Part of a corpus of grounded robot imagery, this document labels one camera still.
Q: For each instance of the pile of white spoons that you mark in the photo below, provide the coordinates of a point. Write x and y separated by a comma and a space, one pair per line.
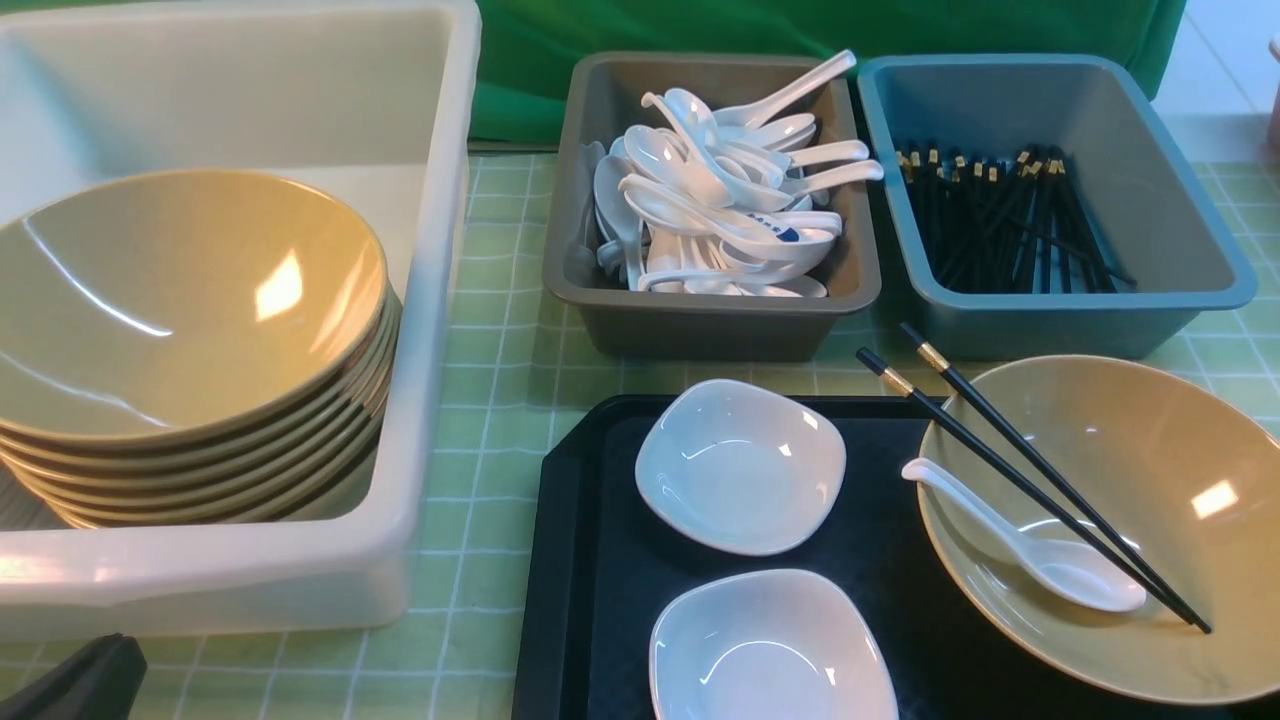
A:
725, 201

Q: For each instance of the blue plastic chopstick bin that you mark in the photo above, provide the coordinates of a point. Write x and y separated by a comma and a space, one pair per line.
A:
1142, 193

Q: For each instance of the white soup spoon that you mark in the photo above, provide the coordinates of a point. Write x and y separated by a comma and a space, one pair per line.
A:
1071, 569

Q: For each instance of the grey plastic spoon bin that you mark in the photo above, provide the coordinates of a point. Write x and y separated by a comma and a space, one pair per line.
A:
604, 101

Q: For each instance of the green checkered tablecloth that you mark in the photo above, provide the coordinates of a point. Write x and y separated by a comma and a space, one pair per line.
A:
518, 372

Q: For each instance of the stack of tan bowls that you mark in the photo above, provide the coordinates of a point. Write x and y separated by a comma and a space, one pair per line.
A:
193, 347

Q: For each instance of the large white plastic tub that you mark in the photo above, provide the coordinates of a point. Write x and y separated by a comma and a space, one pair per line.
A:
367, 100

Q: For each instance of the black plastic serving tray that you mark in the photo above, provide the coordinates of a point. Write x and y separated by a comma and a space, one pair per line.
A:
603, 567

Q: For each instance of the pile of black chopsticks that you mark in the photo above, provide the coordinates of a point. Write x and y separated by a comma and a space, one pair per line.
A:
1007, 226

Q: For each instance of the white square sauce dish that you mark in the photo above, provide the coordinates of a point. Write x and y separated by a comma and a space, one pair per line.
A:
781, 643
741, 469

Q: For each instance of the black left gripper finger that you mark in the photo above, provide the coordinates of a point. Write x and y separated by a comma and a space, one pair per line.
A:
99, 681

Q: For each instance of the tan noodle bowl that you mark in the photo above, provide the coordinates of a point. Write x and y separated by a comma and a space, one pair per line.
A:
1187, 480

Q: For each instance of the green backdrop cloth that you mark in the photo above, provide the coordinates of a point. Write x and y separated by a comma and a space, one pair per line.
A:
529, 48

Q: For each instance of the black chopstick gold band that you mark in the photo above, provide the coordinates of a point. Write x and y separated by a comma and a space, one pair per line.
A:
968, 439
1155, 584

